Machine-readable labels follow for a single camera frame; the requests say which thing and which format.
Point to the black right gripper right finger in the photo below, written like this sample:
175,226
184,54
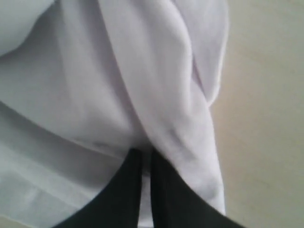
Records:
176,205

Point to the white t-shirt red lettering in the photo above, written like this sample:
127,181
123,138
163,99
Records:
83,81

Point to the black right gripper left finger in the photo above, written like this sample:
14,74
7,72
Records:
118,204

